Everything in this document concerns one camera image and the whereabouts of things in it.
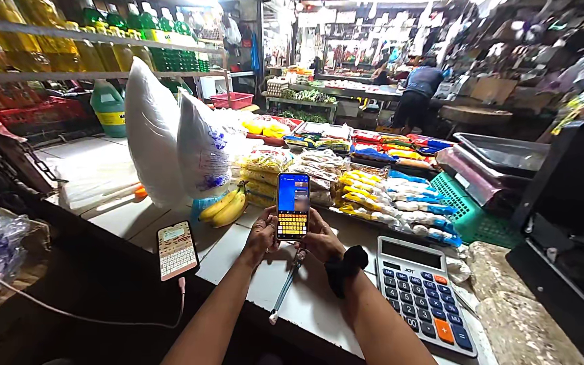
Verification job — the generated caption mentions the cardboard box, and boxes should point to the cardboard box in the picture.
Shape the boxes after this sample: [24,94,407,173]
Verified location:
[0,199,52,330]

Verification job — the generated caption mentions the red tray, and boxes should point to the red tray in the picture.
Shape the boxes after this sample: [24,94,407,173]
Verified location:
[246,116,305,147]

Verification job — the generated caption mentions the market stall counter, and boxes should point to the market stall counter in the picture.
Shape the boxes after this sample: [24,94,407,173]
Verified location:
[308,77,403,101]

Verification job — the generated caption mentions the green jug with yellow label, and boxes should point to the green jug with yellow label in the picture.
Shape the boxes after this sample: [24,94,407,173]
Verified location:
[90,79,128,139]

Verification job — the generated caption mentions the person's left forearm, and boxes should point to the person's left forearm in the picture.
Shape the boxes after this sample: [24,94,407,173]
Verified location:
[160,250,264,365]

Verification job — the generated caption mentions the person's right forearm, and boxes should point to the person's right forearm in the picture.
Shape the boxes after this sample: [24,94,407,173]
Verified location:
[324,245,439,365]

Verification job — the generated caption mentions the market stall with vegetables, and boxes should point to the market stall with vegetables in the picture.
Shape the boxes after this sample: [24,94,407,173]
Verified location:
[265,81,339,124]

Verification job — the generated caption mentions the metal chain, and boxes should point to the metal chain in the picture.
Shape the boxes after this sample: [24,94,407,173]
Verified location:
[20,141,58,183]

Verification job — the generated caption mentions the pinkish white charging cable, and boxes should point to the pinkish white charging cable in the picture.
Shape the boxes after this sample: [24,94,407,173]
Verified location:
[0,271,187,329]

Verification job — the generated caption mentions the pile of clear noodle packs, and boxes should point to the pile of clear noodle packs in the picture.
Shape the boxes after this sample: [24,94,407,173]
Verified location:
[287,149,348,206]

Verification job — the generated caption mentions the person's left hand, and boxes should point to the person's left hand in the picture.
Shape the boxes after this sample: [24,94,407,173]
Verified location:
[242,205,281,269]

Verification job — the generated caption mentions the shelf with bottles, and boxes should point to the shelf with bottles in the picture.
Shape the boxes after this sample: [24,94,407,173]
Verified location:
[0,0,228,84]

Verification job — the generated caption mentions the pile of red and blue packets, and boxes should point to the pile of red and blue packets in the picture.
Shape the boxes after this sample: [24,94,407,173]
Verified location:
[349,129,455,172]

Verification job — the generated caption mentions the light blue plastic bag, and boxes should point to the light blue plastic bag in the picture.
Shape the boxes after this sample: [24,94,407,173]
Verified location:
[191,195,219,222]

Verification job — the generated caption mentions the brown stone-like blocks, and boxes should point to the brown stone-like blocks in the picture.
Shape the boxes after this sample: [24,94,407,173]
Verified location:
[466,241,584,365]

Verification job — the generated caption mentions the pile of yellow packets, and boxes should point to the pile of yellow packets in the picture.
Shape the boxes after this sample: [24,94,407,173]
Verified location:
[242,117,291,139]

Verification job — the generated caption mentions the green perforated plastic basket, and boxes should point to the green perforated plastic basket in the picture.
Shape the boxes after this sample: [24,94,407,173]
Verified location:
[430,171,515,249]

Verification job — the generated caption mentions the grey phone wrist strap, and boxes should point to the grey phone wrist strap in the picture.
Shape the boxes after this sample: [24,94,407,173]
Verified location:
[269,242,307,325]

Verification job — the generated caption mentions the red plastic crate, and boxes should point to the red plastic crate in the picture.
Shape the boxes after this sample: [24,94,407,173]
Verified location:
[0,95,90,139]

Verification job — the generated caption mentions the pile of green and white packets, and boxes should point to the pile of green and white packets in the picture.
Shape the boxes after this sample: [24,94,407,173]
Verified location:
[284,122,354,154]

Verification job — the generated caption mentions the pile of blue-white packets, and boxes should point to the pile of blue-white packets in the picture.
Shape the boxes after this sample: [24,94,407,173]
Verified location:
[385,169,462,248]

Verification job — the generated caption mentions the pile of yellow-white packets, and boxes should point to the pile of yellow-white packets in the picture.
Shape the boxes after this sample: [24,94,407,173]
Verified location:
[331,169,400,228]

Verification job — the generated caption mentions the round wooden table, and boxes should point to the round wooden table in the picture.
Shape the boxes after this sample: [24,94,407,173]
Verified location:
[439,104,513,140]

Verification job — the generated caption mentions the person's right hand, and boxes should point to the person's right hand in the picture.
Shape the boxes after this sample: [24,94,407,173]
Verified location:
[295,207,346,265]

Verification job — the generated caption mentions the black panel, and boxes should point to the black panel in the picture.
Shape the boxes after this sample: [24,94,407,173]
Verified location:
[507,118,584,350]

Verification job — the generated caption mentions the pink plastic basket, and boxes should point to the pink plastic basket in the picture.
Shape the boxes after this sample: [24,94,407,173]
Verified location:
[209,92,255,110]

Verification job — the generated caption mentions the stack of egg trays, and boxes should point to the stack of egg trays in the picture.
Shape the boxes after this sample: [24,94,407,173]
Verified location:
[266,77,289,97]

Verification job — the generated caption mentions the smartphone with beige screen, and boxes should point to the smartphone with beige screen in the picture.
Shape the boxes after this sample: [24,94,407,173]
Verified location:
[157,220,201,283]

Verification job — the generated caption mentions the smartphone with blue screen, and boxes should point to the smartphone with blue screen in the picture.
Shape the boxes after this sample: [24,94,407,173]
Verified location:
[276,172,311,241]

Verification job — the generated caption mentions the white sack with purple print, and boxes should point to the white sack with purple print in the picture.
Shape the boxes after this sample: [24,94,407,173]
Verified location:
[177,88,233,199]

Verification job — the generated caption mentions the stack of clear plastic trays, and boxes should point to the stack of clear plastic trays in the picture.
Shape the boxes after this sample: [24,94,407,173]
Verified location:
[436,132,550,210]

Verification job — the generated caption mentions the pile of yellow noodle packs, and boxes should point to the pile of yellow noodle packs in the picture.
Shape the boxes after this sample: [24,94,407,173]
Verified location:
[235,147,294,208]

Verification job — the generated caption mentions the bunch of yellow bananas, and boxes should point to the bunch of yellow bananas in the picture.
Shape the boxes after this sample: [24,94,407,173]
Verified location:
[199,180,249,228]

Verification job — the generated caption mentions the tall plain white sack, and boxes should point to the tall plain white sack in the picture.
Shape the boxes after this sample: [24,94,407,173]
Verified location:
[124,56,187,209]

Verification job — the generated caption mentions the large grey calculator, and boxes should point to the large grey calculator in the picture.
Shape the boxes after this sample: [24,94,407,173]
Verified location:
[376,235,479,359]

